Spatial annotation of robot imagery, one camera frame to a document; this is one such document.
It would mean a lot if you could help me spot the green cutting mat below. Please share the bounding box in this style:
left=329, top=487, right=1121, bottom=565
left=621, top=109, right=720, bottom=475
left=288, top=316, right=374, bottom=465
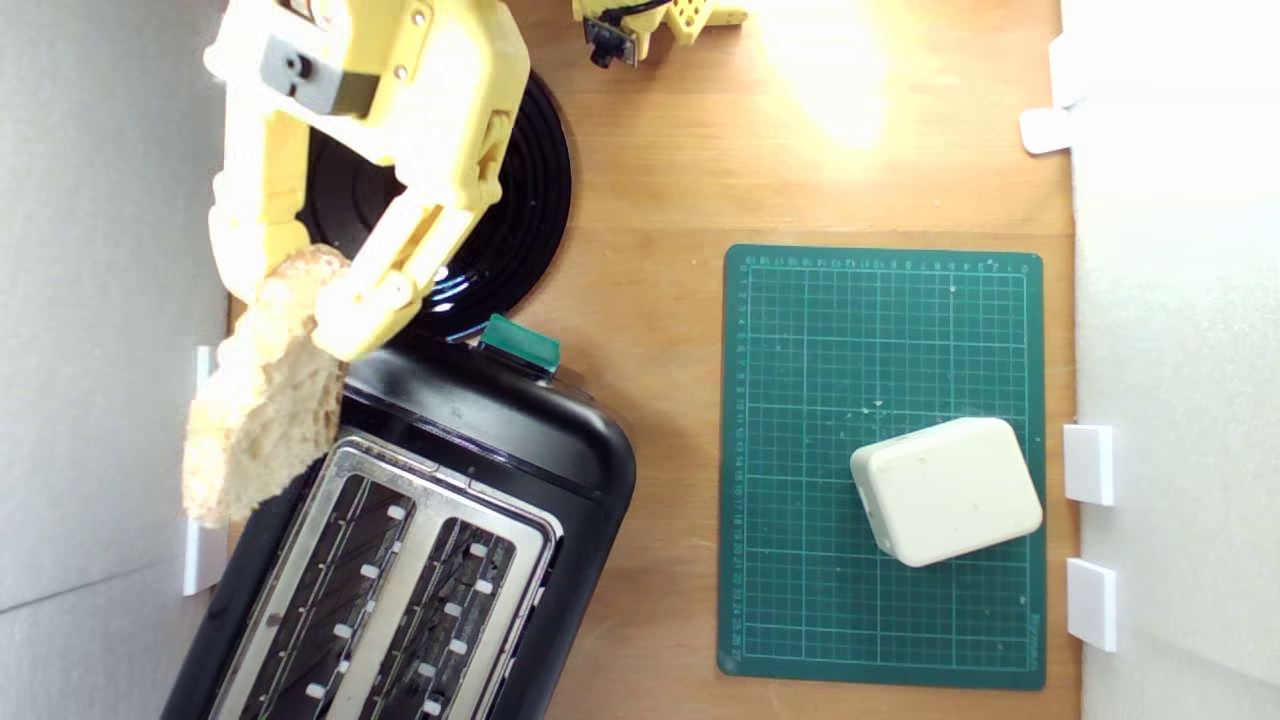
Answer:
left=717, top=244, right=1048, bottom=691

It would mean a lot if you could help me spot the black round plate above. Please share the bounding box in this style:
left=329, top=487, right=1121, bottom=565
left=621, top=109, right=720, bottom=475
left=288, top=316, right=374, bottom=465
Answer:
left=300, top=70, right=573, bottom=339

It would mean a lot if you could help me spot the green toaster lever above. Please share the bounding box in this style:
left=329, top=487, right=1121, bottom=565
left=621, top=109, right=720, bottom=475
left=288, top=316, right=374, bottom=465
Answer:
left=478, top=312, right=563, bottom=377

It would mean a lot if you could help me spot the brown bread slice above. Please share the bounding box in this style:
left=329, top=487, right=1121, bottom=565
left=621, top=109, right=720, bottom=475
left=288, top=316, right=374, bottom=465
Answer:
left=180, top=243, right=353, bottom=529

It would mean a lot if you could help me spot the white block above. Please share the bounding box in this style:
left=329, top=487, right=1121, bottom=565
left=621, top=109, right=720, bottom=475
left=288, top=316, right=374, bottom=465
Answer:
left=849, top=416, right=1045, bottom=569

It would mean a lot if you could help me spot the black two-slot toaster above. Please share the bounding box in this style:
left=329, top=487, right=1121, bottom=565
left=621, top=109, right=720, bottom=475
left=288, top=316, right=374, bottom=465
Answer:
left=160, top=322, right=638, bottom=720

